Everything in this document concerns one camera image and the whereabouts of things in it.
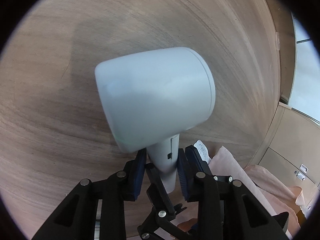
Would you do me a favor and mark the pink tablecloth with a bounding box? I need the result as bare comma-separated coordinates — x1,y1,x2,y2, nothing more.
209,146,305,239

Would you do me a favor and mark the beige filing cabinet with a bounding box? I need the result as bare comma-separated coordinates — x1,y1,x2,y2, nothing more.
250,102,319,217

